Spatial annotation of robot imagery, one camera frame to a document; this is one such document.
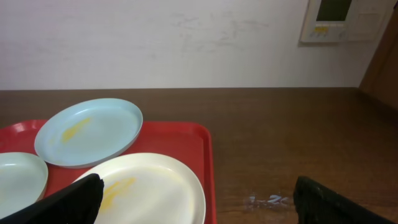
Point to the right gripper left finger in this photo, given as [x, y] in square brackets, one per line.
[79, 203]

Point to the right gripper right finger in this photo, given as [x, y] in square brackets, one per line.
[315, 203]

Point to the mint green plate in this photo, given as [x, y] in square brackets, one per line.
[23, 181]

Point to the cream white plate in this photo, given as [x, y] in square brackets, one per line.
[149, 188]

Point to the light blue plate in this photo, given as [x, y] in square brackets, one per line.
[89, 133]

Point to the red plastic tray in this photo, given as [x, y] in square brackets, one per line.
[190, 143]

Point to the white wall control panel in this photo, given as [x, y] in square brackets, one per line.
[337, 21]

